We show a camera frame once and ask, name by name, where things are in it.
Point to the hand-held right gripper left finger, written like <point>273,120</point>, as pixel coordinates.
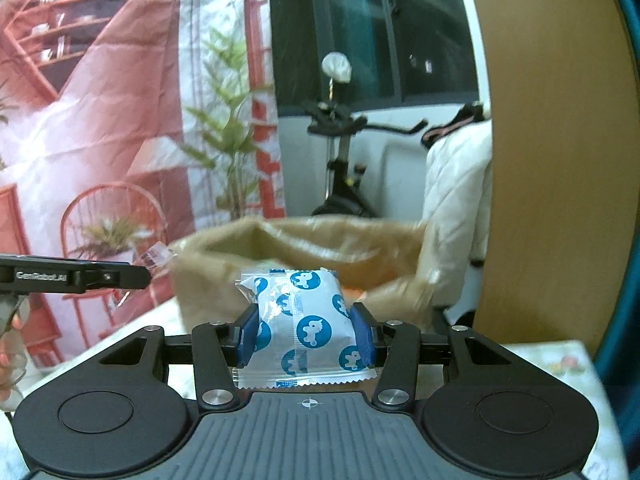
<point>248,335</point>

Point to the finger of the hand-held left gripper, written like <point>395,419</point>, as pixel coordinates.
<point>117,276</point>

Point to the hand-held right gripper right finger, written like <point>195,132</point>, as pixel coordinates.
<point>362,332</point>

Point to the small clear packet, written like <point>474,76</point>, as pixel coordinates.
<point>154,259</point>

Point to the blue and white snack packet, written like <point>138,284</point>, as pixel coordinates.
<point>310,330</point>

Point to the brown paper bag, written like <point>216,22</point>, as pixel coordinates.
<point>300,240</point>

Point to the white quilted coat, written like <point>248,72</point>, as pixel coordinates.
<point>455,200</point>

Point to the printed backdrop cloth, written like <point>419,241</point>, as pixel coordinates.
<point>100,110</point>

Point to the black exercise bike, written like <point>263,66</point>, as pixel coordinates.
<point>345,160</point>

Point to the checkered tablecloth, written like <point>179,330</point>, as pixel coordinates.
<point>550,360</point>

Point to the wooden board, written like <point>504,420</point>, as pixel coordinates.
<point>545,150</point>

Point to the dark window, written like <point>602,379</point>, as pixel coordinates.
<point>400,35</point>

